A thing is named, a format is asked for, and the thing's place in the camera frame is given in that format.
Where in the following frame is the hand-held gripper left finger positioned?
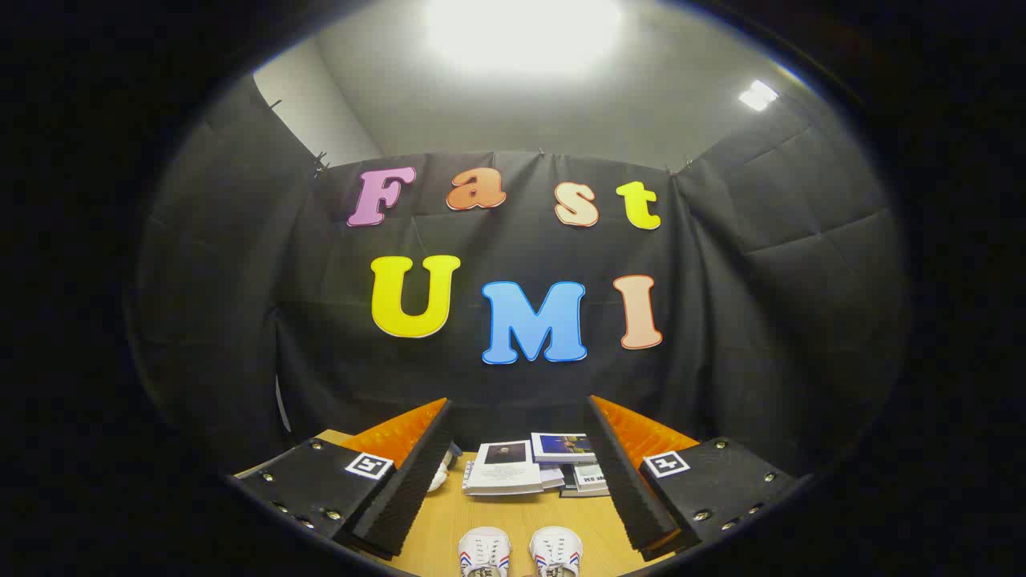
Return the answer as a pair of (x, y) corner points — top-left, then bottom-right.
(231, 398), (454, 560)

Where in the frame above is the book with blue picture cover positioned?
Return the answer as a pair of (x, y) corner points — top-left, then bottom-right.
(531, 433), (598, 464)

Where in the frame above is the white canvas shoe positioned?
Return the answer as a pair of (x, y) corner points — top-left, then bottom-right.
(528, 526), (584, 577)
(458, 527), (512, 577)

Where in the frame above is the large ceiling light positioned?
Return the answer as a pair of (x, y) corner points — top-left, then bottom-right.
(421, 0), (626, 77)

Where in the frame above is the dark-covered book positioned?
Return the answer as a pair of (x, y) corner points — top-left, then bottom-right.
(559, 465), (612, 498)

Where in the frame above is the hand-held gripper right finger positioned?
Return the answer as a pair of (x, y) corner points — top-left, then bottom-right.
(588, 394), (798, 562)

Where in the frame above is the small ceiling light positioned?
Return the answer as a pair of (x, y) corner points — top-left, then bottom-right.
(737, 79), (780, 113)

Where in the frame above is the white book with dark picture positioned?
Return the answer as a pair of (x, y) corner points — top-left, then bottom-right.
(463, 440), (546, 498)

